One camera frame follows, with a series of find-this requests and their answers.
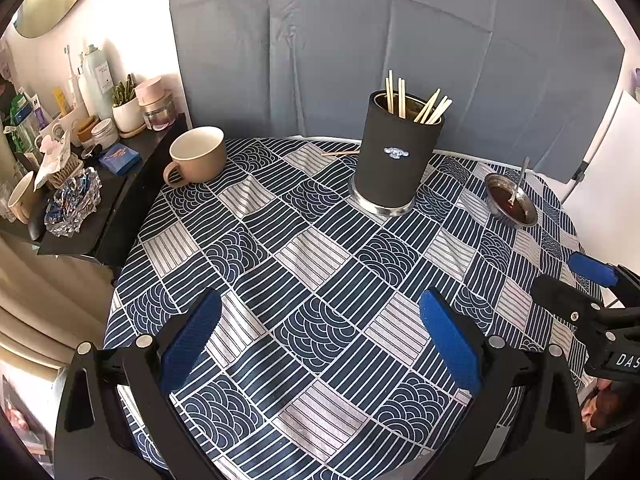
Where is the white round tin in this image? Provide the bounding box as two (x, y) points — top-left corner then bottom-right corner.
(91, 118), (120, 148)

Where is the small metal sauce bowl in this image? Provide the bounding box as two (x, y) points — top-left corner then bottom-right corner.
(484, 172), (539, 226)

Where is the crystal glass ashtray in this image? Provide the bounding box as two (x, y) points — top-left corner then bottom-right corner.
(45, 169), (102, 237)

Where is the grey backdrop cloth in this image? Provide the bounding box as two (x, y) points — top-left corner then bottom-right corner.
(167, 0), (628, 183)

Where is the beige curtain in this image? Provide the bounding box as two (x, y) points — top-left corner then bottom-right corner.
(0, 232), (113, 366)

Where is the green carton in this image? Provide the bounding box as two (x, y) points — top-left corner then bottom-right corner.
(10, 87), (51, 151)

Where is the black side table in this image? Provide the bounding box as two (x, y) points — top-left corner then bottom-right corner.
(0, 112), (188, 266)

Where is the clear glass jar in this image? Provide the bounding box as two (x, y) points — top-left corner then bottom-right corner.
(142, 94), (177, 131)

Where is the crumpled white paper packet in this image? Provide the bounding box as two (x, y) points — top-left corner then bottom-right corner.
(35, 135), (76, 188)

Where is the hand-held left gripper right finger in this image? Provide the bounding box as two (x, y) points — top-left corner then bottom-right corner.
(419, 288), (586, 480)

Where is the blue white patterned tablecloth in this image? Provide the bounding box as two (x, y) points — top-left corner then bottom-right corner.
(102, 136), (601, 480)

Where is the person's right hand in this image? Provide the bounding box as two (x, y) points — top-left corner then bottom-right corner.
(582, 379), (621, 433)

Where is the pink lidded jar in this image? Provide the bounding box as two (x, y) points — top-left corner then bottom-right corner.
(135, 76), (166, 106)

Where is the white pump bottle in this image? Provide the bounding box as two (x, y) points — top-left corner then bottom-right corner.
(79, 45), (115, 121)

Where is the white electric toothbrush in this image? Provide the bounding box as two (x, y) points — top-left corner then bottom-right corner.
(64, 45), (83, 111)

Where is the small blue box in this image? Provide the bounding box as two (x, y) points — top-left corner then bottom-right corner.
(98, 143), (142, 176)

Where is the white cup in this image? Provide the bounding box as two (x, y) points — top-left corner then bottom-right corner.
(7, 171), (38, 224)

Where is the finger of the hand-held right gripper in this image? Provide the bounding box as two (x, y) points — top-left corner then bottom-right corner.
(530, 275), (640, 335)
(567, 252), (640, 307)

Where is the potted succulent in white pot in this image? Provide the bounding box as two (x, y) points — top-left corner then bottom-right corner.
(111, 74), (146, 136)

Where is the metal spoon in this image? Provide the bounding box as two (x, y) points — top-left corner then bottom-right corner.
(507, 156), (531, 206)

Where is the beige ceramic mug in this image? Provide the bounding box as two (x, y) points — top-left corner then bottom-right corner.
(163, 126), (227, 189)

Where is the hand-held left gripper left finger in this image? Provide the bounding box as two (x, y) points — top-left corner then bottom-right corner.
(54, 287), (223, 480)

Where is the black cylindrical chopstick holder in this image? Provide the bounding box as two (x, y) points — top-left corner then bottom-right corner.
(348, 90), (446, 217)

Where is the white reflector board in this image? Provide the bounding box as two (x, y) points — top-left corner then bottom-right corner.
(565, 90), (640, 201)

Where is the bunch of wooden chopsticks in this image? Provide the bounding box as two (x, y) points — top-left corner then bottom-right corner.
(384, 70), (453, 125)

